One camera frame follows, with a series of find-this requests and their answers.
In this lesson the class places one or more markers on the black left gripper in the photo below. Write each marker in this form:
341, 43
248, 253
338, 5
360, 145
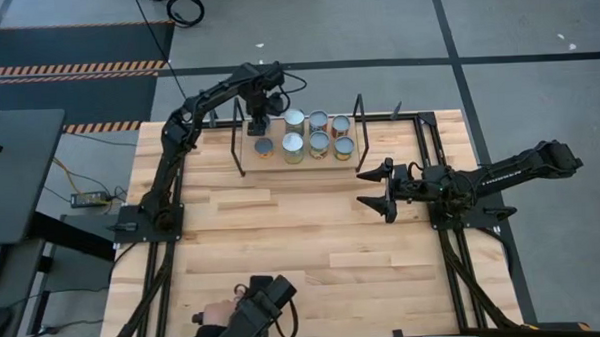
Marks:
262, 102

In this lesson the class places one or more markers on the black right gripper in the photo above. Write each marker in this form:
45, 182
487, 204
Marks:
413, 184

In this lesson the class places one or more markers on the can with orange side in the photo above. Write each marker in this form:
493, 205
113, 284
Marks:
264, 147

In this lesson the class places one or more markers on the green can with orange oval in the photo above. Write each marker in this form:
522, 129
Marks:
344, 147

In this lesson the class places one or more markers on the white mixed fruit can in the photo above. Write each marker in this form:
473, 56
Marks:
319, 120

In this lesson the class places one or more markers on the short orange pink can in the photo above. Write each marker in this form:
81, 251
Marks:
319, 142

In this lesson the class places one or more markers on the short light blue can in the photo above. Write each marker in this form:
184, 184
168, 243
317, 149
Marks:
340, 125

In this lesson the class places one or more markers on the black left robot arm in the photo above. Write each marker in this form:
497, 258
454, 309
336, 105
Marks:
165, 178

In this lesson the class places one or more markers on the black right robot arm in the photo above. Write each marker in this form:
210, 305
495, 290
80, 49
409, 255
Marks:
505, 174

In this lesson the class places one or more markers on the peas can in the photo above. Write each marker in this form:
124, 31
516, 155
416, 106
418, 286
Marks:
294, 119

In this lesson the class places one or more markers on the carrots can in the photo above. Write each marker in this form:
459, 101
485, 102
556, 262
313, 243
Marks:
292, 145

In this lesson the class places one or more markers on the black power adapter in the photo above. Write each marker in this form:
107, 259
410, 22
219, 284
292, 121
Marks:
88, 198

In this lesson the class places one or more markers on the person's hand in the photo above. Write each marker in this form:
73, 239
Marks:
217, 314

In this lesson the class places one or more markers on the black mat with orange stripes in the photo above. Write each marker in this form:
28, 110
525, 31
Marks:
75, 46

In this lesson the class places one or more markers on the grey desk top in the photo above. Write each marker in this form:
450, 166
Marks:
15, 173

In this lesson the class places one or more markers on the wooden shelf with black frame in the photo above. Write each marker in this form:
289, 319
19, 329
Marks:
272, 164

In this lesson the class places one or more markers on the black aluminium table frame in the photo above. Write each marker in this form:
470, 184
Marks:
198, 125

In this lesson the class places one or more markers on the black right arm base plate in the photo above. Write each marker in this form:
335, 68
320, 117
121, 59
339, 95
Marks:
482, 217

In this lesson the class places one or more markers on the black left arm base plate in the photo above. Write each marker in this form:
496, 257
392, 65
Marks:
131, 214

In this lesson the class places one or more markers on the black desk frame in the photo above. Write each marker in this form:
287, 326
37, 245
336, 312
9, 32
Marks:
72, 236

